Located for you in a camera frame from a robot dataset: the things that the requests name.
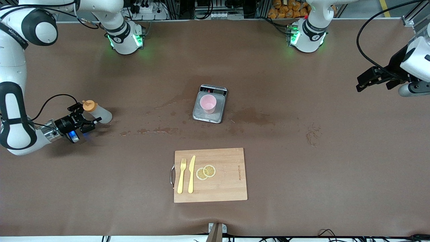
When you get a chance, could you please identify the pink cup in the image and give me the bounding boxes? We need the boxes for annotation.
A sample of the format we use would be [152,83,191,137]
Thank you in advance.
[200,94,217,114]

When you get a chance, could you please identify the yellow plastic fork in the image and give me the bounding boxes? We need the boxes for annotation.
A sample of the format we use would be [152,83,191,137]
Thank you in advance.
[177,159,187,194]

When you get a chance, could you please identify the bag of orange snacks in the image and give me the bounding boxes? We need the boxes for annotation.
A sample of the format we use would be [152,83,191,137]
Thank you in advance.
[268,0,310,19]

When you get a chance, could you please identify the yellow plastic knife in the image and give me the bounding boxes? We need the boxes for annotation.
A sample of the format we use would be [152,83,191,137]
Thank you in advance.
[188,155,196,194]

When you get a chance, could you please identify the white power strip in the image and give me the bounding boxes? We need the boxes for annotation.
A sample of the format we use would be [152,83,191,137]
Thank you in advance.
[129,0,168,21]

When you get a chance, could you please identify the silver kitchen scale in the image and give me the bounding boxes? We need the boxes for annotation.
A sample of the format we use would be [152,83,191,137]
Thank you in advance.
[192,84,228,124]

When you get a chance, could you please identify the wooden cutting board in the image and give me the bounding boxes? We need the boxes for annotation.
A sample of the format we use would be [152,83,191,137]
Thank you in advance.
[170,148,248,203]

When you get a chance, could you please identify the long white socket strip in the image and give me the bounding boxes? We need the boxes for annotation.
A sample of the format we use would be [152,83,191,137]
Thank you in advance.
[194,12,244,19]

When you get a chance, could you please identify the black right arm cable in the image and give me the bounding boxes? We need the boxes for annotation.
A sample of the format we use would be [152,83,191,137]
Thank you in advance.
[0,3,101,130]

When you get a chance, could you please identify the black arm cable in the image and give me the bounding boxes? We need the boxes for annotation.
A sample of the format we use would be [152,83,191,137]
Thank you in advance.
[355,0,417,76]
[0,3,101,130]

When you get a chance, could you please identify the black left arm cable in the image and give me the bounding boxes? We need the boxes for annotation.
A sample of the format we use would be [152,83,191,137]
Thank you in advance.
[355,0,417,76]

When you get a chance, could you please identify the aluminium frame rail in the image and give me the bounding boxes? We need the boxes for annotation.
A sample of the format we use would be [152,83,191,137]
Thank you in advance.
[401,0,430,27]

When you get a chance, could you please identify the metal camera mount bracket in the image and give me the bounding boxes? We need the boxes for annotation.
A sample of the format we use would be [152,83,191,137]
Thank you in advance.
[208,223,227,242]

